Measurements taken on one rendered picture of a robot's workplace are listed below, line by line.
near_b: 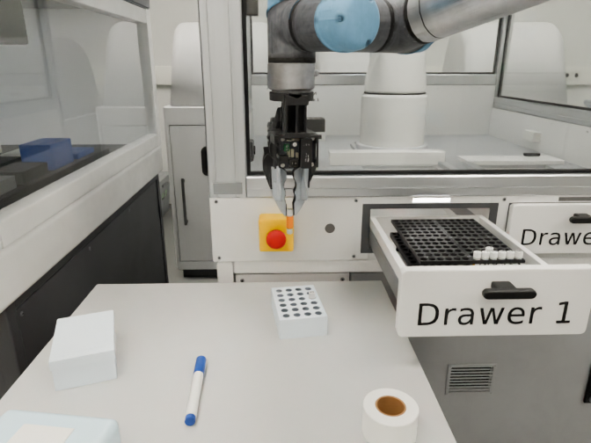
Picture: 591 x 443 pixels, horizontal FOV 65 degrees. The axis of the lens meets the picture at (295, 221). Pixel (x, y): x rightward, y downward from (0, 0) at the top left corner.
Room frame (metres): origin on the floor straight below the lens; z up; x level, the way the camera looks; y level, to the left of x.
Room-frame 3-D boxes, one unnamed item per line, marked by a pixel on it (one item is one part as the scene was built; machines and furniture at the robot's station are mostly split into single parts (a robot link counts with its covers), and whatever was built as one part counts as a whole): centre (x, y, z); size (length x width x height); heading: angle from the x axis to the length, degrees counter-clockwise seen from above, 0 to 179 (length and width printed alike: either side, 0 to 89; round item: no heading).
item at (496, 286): (0.60, -0.30, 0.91); 0.07 x 0.04 x 0.01; 92
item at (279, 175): (0.77, 0.03, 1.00); 0.06 x 0.03 x 0.09; 10
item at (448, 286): (0.63, -0.30, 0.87); 0.29 x 0.02 x 0.11; 92
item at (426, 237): (0.83, -0.29, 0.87); 0.22 x 0.18 x 0.06; 2
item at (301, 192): (0.78, -0.01, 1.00); 0.06 x 0.03 x 0.09; 10
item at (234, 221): (1.43, -0.32, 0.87); 1.02 x 0.95 x 0.14; 92
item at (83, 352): (0.64, 0.33, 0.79); 0.13 x 0.09 x 0.05; 21
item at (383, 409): (0.49, -0.12, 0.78); 0.07 x 0.07 x 0.04
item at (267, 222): (0.92, 0.04, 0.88); 0.07 x 0.05 x 0.07; 92
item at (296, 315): (0.77, 0.00, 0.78); 0.12 x 0.08 x 0.04; 10
